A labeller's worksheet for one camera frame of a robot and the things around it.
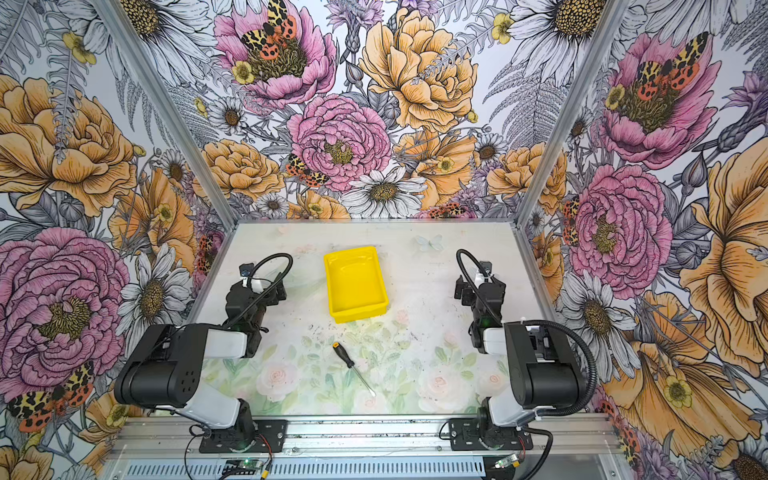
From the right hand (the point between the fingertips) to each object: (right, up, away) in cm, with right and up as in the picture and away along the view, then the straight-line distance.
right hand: (476, 283), depth 94 cm
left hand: (-65, +1, -1) cm, 65 cm away
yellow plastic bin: (-39, -1, +7) cm, 39 cm away
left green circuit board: (-59, -40, -23) cm, 75 cm away
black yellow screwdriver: (-38, -21, -9) cm, 44 cm away
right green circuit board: (+1, -39, -23) cm, 45 cm away
